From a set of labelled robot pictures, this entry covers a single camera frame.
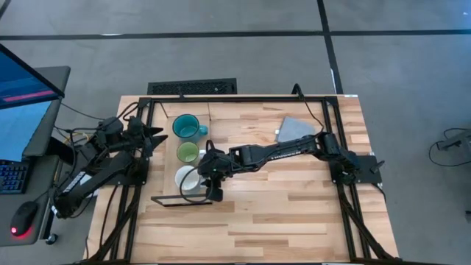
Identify grey side desk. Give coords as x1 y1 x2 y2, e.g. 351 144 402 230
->
0 66 71 247

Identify large teal mug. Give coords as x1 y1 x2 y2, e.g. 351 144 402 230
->
171 113 210 144

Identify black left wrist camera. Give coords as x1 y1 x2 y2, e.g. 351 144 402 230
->
127 116 145 136

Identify small white mug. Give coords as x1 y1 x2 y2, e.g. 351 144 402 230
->
174 165 202 193

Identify black backlit keyboard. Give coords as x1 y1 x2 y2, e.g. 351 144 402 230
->
0 160 31 195

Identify black floor vent grate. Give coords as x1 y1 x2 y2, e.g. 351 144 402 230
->
146 77 238 96

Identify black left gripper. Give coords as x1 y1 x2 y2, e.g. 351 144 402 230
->
127 126 169 159

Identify black arched cable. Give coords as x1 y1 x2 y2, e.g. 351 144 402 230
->
291 83 305 101

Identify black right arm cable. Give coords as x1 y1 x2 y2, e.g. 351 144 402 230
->
179 139 216 205

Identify black floor cable bundle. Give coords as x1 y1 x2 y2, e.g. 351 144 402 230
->
428 127 471 169

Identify black aluminium table frame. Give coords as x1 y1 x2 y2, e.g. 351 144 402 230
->
86 94 404 265

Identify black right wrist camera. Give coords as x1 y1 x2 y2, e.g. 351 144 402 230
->
205 178 224 202

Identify black computer mouse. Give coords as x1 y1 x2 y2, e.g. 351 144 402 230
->
10 201 39 238

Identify grey folded cloth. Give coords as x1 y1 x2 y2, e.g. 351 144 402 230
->
275 116 317 144

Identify desk monitor blue screen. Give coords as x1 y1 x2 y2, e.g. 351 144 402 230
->
0 43 66 163

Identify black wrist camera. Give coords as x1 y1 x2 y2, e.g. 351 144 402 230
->
205 178 224 202
127 116 145 136

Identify wooden shelf black metal frame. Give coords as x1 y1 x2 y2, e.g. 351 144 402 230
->
150 114 213 208

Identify green ribbed mug white handle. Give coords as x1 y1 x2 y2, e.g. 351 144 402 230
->
176 141 208 164

